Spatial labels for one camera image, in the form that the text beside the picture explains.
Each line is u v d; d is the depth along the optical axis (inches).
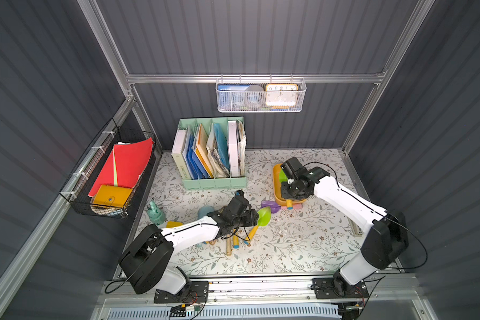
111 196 25.3
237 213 26.4
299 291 29.7
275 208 37.5
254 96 34.4
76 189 23.9
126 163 28.4
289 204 31.7
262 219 35.9
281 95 34.8
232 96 33.4
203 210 37.4
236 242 32.5
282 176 28.0
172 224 20.2
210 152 35.9
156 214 33.5
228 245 33.1
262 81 35.1
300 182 23.2
